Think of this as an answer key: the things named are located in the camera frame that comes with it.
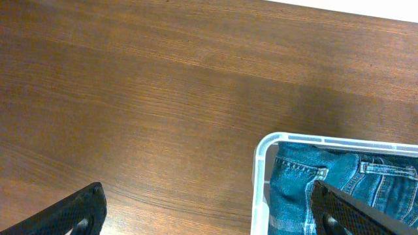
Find dark blue jeans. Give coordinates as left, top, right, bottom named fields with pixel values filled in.
left=268, top=142, right=417, bottom=234

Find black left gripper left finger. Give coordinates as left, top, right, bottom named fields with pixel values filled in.
left=1, top=182, right=107, bottom=235

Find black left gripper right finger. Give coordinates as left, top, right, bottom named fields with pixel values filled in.
left=310, top=180, right=417, bottom=235

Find clear plastic storage bin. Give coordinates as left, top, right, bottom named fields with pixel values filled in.
left=251, top=132, right=417, bottom=235

